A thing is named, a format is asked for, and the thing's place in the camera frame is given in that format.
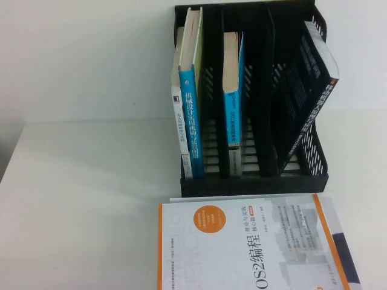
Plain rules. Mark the black plastic book stand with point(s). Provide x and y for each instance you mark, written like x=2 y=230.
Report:
x=260 y=187

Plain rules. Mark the white orange ROS2 book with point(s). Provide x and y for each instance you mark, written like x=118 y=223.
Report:
x=229 y=247

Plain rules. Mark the thin white book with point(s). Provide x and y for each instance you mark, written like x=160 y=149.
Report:
x=179 y=127

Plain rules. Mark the light blue DTC book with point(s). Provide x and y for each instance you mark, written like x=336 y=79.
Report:
x=232 y=121

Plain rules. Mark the dark navy robot book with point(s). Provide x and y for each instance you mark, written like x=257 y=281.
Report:
x=314 y=99

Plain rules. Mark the thick blue-spined book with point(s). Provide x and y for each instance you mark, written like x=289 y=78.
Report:
x=192 y=121

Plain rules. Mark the white book with navy patch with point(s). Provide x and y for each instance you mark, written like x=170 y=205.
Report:
x=347 y=256

